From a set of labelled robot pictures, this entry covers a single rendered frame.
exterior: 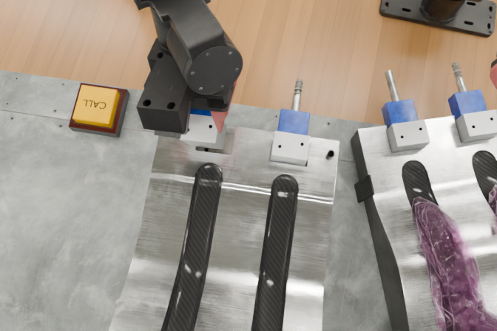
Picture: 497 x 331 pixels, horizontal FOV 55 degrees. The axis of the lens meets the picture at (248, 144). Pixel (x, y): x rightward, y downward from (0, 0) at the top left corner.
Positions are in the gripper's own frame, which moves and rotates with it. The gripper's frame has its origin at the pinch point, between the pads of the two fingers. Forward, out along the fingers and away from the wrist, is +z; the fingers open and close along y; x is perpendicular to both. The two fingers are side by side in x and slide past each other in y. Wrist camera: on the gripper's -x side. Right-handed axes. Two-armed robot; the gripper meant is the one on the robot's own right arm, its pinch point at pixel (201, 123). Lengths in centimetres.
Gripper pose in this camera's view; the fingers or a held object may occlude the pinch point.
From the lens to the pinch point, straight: 64.0
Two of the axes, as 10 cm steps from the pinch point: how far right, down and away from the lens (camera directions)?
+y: 9.8, 1.1, -1.5
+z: 0.5, 6.2, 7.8
